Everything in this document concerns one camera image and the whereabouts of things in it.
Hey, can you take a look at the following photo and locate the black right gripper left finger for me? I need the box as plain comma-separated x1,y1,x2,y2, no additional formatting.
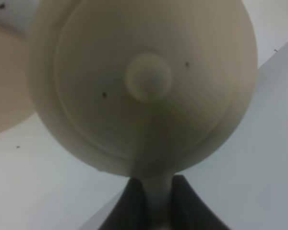
100,178,149,230

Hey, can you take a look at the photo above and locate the tan ceramic teapot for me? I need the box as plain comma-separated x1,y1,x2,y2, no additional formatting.
27,0,258,230

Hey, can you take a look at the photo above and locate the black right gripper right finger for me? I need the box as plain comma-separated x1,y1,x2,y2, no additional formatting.
169,175,229,230

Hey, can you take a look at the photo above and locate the large tan teapot saucer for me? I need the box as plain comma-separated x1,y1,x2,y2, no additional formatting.
0,27,35,133

